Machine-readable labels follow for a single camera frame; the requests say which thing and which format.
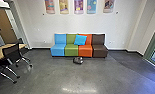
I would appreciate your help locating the grey trash bag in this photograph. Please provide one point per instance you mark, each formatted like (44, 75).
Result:
(78, 60)

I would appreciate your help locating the green sofa seat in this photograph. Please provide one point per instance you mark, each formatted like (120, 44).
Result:
(71, 50)

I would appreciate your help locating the cyan square cushion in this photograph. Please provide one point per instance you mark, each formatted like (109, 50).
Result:
(80, 40)

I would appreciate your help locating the orange sofa seat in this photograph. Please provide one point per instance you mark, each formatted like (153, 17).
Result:
(85, 51)

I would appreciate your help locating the blue sofa seat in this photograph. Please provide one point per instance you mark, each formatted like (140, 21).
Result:
(58, 50)

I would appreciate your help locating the brown sofa seat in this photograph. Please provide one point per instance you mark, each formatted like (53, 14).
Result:
(99, 51)

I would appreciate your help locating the brown wooden panel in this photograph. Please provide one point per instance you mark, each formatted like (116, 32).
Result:
(4, 26)

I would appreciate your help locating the wooden table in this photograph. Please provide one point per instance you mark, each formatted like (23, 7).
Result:
(1, 51)

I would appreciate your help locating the white wall outlet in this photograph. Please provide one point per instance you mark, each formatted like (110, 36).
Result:
(44, 41)
(112, 42)

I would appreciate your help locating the wall poster purple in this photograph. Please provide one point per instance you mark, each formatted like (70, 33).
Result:
(78, 6)

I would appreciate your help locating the wall poster yellow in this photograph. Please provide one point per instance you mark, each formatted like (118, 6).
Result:
(63, 6)

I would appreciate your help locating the wall poster light blue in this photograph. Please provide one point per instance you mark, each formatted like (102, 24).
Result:
(91, 6)

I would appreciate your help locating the wall poster red and blue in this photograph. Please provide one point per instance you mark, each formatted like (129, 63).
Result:
(49, 6)

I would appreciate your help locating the wall poster pink beige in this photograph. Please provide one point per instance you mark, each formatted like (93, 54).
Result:
(108, 5)

